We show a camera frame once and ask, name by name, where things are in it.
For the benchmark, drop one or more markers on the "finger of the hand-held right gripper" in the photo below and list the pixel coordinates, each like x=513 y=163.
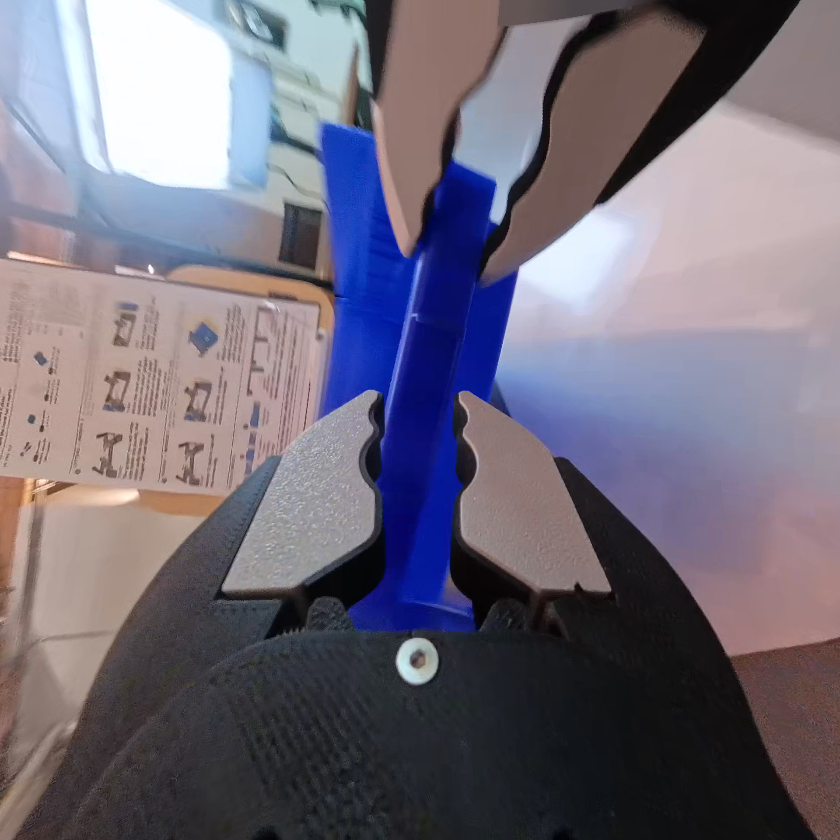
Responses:
x=590 y=131
x=420 y=118

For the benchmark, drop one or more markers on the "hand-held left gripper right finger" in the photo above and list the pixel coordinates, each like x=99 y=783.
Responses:
x=531 y=525

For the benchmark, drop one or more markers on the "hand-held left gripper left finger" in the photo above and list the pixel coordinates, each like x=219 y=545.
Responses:
x=302 y=525

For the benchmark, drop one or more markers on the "blue plastic bin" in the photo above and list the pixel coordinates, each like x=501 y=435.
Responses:
x=426 y=367

